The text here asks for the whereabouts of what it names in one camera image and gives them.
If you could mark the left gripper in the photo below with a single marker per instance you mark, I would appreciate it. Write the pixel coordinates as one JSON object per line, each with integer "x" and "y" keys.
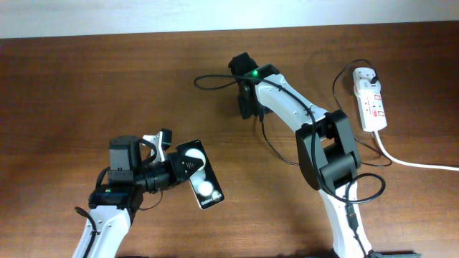
{"x": 176, "y": 168}

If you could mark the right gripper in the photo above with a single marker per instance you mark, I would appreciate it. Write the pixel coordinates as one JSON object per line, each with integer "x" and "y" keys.
{"x": 244, "y": 110}

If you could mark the black smartphone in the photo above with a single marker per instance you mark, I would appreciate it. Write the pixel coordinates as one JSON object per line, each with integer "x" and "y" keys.
{"x": 203, "y": 181}

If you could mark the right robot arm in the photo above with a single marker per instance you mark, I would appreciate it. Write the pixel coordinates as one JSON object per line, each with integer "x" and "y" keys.
{"x": 327, "y": 153}

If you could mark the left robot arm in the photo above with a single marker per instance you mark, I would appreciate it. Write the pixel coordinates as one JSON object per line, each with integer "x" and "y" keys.
{"x": 118, "y": 194}

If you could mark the white USB charger plug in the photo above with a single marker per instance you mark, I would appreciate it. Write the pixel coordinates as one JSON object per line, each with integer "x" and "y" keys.
{"x": 365, "y": 87}

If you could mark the white power strip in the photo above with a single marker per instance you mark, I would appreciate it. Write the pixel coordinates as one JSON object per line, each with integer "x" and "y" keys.
{"x": 371, "y": 108}

